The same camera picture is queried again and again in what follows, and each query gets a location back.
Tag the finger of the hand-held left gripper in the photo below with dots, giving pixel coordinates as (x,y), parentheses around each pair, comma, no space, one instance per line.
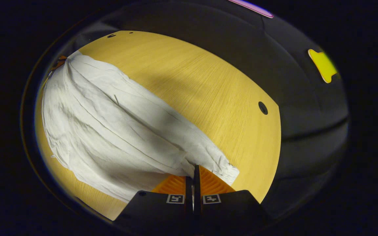
(60,61)

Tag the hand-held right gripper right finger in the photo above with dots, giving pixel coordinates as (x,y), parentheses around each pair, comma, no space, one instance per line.
(228,209)

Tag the white jeans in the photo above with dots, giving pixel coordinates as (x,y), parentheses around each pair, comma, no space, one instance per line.
(110,131)

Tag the black backdrop cloth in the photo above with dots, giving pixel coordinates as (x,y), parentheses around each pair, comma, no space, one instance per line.
(300,137)

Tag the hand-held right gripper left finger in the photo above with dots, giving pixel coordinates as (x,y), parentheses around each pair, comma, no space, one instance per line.
(162,209)

